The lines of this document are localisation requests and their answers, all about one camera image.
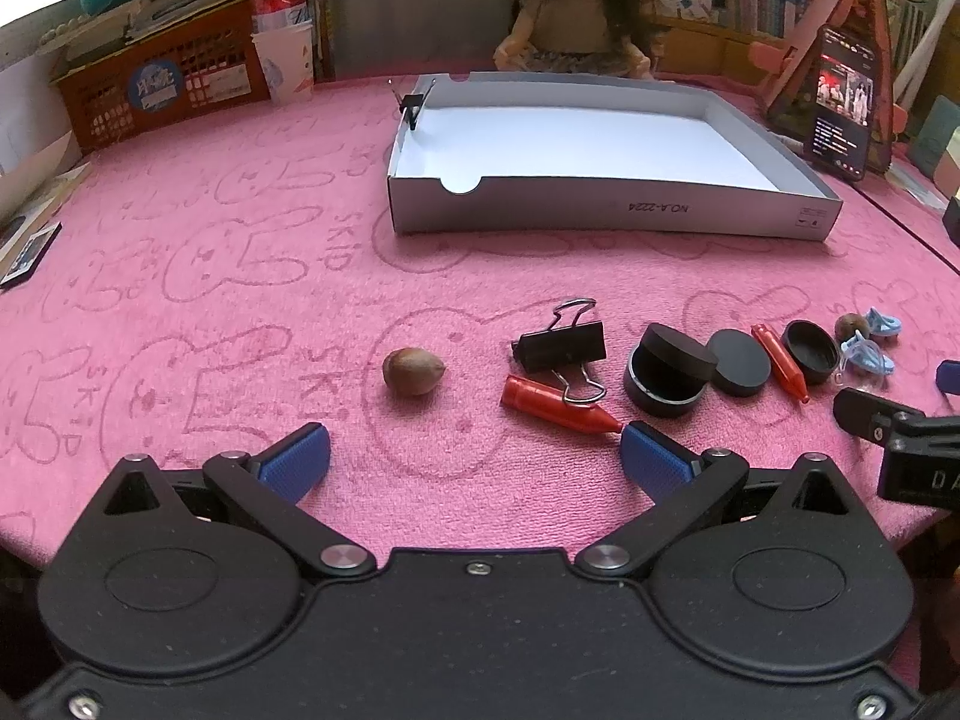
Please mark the large brown nut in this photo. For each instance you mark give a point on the large brown nut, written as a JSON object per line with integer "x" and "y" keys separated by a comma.
{"x": 412, "y": 371}

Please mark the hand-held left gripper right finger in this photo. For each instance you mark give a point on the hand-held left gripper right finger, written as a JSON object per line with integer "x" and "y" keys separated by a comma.
{"x": 656, "y": 457}

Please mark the white plastic rack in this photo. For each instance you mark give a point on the white plastic rack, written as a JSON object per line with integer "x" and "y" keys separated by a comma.
{"x": 930, "y": 37}

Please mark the brown-haired doll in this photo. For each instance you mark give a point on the brown-haired doll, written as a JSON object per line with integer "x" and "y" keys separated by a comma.
{"x": 574, "y": 22}

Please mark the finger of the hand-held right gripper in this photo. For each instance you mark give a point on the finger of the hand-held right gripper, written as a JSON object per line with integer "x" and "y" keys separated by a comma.
{"x": 870, "y": 414}
{"x": 950, "y": 377}

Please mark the grey metal board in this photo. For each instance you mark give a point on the grey metal board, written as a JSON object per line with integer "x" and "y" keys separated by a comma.
{"x": 420, "y": 7}

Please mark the pink house-shaped phone stand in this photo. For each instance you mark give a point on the pink house-shaped phone stand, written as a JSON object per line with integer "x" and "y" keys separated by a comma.
{"x": 862, "y": 7}

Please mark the black card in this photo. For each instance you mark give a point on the black card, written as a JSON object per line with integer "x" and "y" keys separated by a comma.
{"x": 30, "y": 255}

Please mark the large red crayon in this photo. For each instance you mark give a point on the large red crayon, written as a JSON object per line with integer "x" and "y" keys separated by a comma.
{"x": 547, "y": 401}

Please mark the orange plastic crate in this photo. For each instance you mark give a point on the orange plastic crate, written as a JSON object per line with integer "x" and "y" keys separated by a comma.
{"x": 150, "y": 82}

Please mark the flat book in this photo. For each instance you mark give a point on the flat book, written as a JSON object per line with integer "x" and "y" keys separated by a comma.
{"x": 45, "y": 195}

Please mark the black power adapter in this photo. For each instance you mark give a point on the black power adapter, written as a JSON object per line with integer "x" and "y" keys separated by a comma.
{"x": 953, "y": 219}

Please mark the teal card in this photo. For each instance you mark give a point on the teal card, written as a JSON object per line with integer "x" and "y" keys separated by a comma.
{"x": 941, "y": 139}

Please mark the black smartphone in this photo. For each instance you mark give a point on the black smartphone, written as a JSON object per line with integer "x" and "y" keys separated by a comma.
{"x": 844, "y": 97}

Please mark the small black round cap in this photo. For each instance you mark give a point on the small black round cap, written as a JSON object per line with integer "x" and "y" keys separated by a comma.
{"x": 810, "y": 349}

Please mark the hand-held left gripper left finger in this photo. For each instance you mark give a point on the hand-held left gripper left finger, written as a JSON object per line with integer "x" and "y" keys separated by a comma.
{"x": 296, "y": 457}

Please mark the black round container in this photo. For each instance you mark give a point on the black round container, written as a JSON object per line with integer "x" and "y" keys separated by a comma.
{"x": 660, "y": 401}

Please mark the black round lid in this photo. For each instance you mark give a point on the black round lid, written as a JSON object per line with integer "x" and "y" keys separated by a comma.
{"x": 675, "y": 352}
{"x": 739, "y": 364}

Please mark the clear plastic cap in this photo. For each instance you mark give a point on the clear plastic cap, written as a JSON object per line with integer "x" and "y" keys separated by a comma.
{"x": 844, "y": 377}

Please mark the yellow cardboard box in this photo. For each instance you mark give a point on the yellow cardboard box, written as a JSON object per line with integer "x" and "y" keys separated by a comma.
{"x": 705, "y": 49}

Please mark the small black binder clip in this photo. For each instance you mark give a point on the small black binder clip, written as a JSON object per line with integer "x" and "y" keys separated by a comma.
{"x": 411, "y": 105}

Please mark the small red crayon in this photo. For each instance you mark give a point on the small red crayon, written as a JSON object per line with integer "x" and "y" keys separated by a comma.
{"x": 780, "y": 364}

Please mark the white cardboard box tray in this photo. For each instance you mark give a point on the white cardboard box tray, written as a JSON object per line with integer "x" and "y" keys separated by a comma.
{"x": 585, "y": 142}

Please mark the small brown nut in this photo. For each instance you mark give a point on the small brown nut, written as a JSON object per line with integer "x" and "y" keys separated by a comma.
{"x": 852, "y": 328}

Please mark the white paper cup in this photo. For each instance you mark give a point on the white paper cup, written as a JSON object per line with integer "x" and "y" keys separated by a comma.
{"x": 283, "y": 64}

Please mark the large black binder clip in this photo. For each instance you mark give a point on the large black binder clip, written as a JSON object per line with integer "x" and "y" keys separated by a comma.
{"x": 562, "y": 345}

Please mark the pink rabbit-print cloth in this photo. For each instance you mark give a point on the pink rabbit-print cloth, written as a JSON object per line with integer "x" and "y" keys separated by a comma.
{"x": 225, "y": 330}

